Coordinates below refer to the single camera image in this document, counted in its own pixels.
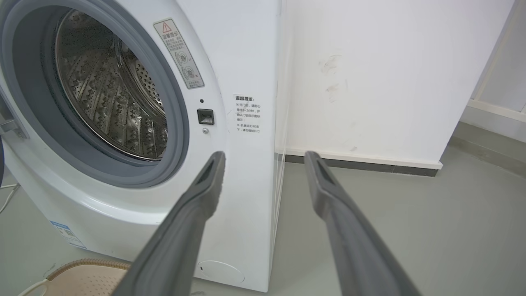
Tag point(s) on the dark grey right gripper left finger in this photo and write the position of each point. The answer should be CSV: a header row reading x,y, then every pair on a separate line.
x,y
185,230

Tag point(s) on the white front-load washing machine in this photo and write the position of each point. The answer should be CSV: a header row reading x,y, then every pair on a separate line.
x,y
123,123

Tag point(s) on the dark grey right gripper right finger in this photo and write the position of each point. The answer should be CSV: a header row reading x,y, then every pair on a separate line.
x,y
353,242

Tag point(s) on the beige plastic laundry basket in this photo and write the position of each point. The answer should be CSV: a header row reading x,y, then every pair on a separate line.
x,y
82,279

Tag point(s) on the washing machine door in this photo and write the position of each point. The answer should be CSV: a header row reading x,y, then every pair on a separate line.
x,y
6,123

